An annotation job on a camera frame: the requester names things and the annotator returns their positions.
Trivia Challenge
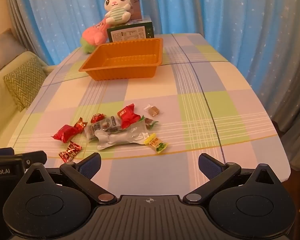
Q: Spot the grey curtain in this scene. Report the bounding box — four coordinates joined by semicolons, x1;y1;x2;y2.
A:
4;0;56;66

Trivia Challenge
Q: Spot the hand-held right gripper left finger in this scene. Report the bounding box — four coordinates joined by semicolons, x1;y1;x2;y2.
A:
25;153;117;204

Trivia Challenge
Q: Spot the red twisted-end candy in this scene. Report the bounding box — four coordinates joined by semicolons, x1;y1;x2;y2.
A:
91;113;108;125

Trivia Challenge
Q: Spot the white bunny plush toy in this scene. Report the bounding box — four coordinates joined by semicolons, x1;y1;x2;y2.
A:
104;0;132;25

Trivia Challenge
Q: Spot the green snack packet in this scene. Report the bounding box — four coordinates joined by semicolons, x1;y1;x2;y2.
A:
139;116;159;131

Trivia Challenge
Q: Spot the silver vacuum snack packet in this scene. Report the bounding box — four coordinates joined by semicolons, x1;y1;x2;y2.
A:
94;121;151;151

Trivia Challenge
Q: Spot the checked tablecloth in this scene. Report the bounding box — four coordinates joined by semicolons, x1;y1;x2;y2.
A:
7;33;292;202

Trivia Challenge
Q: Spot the brown candy in clear wrapper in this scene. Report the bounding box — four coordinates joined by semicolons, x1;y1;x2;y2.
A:
143;104;161;117

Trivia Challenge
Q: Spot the large red snack packet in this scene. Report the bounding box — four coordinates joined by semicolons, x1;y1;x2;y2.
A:
117;103;141;130

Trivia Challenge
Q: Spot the pink plush toy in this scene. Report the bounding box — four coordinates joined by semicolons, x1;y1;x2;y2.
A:
81;17;110;54

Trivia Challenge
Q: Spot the sofa with green cover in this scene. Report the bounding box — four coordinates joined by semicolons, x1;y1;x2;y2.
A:
0;27;56;150

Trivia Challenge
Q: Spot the white lace cloth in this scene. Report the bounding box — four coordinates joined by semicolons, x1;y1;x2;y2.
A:
281;104;300;142

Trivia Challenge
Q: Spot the picture card box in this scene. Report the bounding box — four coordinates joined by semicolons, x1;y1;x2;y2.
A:
110;0;143;20

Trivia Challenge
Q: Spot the small red gold-print candy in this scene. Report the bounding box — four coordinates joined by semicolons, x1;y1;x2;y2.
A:
73;117;87;133

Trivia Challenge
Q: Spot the green zigzag cushion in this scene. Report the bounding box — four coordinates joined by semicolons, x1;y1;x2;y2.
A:
3;57;49;112

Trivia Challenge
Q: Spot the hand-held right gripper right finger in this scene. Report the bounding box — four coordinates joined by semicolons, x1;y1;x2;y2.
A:
182;153;275;204

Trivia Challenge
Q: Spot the green printed box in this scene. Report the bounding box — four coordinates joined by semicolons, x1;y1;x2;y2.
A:
107;15;155;43

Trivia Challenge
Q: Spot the orange plastic tray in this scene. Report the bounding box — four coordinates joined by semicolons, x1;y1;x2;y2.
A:
79;38;164;81

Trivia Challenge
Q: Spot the yellow candy packet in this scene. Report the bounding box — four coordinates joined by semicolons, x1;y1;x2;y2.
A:
143;133;169;154

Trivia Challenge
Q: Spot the blue starry curtain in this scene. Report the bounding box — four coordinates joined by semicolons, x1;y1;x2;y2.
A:
22;0;300;123

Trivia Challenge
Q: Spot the flat red snack packet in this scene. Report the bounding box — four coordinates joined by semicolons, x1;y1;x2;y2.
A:
51;124;81;143

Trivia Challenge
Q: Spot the red striped candy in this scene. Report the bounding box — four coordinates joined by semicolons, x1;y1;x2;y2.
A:
58;141;82;163

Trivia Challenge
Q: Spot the clear packet with dark snack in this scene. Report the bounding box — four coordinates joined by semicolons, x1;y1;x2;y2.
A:
84;116;123;142

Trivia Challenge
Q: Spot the grey cushion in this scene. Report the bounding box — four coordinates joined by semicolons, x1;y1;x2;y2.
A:
0;28;26;74

